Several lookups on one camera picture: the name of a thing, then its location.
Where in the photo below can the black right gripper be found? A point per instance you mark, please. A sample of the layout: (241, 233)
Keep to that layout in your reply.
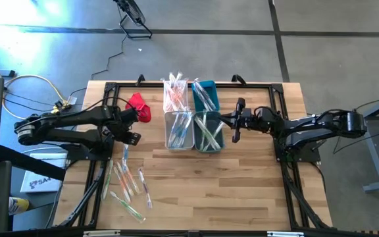
(258, 120)

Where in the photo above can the dark grey plastic bin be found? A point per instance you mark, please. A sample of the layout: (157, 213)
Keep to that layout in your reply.
(220, 115)

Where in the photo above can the beige plastic bin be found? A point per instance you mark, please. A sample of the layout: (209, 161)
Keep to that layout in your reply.
(167, 145)

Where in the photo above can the white light bar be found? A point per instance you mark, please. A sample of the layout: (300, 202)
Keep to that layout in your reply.
(102, 233)
(285, 234)

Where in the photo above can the white printed box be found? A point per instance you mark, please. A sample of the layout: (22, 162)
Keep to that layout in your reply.
(39, 184)

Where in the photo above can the red cloth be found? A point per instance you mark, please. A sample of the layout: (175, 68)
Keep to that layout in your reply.
(140, 107)

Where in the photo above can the yellow can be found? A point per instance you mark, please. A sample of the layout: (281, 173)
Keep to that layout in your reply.
(20, 205)

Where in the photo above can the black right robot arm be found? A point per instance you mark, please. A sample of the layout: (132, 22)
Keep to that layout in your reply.
(314, 126)

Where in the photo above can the teal plastic bin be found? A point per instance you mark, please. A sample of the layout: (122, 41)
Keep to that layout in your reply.
(214, 87)

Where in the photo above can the clear plastic bin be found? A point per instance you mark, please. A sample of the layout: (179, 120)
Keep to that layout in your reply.
(164, 105)

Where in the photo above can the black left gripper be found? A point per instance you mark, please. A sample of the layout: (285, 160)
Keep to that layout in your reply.
(127, 131)

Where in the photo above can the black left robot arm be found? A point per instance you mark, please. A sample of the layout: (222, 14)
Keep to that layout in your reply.
(61, 123)

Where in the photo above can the black floor fan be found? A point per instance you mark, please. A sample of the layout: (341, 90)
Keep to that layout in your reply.
(133, 13)

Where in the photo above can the grey desk frame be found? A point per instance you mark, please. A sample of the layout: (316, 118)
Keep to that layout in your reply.
(372, 158)

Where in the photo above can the black desk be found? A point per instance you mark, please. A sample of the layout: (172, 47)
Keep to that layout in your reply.
(28, 161)

